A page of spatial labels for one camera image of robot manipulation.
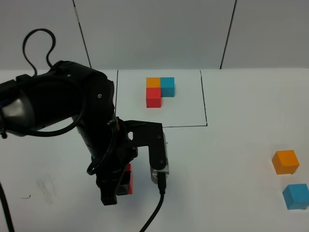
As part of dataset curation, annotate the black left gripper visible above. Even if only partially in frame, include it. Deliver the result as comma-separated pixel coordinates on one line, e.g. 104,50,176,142
90,117,138,205

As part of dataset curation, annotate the template orange cube block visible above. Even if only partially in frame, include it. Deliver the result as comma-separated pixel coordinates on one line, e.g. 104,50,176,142
146,77,161,88

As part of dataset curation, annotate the template red cube block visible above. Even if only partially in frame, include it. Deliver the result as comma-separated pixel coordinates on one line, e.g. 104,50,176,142
146,87,161,108

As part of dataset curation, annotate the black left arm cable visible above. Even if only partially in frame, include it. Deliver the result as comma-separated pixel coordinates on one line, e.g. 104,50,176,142
0,28,167,232

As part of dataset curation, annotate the template blue cube block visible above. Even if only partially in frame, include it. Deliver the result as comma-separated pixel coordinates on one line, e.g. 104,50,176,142
160,77,175,97

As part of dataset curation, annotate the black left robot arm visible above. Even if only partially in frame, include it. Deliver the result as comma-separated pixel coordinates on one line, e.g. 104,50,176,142
0,61,137,205

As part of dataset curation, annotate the loose blue cube block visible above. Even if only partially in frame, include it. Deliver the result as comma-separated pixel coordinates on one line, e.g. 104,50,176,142
282,184,309,210

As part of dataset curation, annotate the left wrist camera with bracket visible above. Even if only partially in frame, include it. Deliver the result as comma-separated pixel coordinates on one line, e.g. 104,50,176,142
123,120,169,187

